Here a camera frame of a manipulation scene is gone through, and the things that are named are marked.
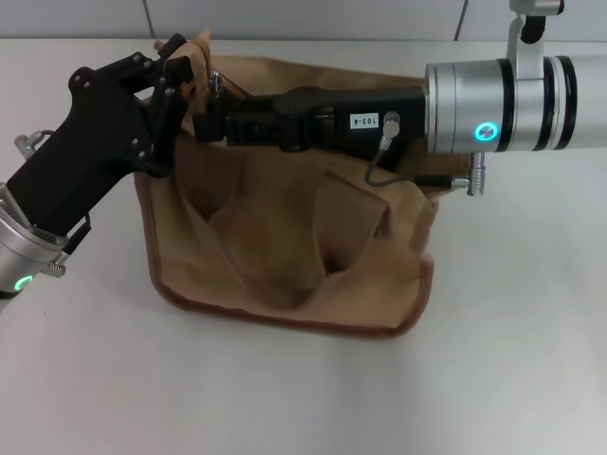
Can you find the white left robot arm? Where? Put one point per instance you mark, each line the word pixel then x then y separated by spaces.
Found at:
pixel 19 246

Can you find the khaki canvas food bag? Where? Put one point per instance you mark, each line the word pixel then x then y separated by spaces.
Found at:
pixel 284 227

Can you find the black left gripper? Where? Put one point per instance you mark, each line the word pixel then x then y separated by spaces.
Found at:
pixel 95 142

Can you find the silver right camera bracket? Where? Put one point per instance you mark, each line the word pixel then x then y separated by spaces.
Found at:
pixel 526 52

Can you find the silver metal zipper slider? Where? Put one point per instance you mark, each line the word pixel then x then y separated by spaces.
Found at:
pixel 215 85

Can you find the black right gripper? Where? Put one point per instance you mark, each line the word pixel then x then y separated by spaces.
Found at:
pixel 370 118

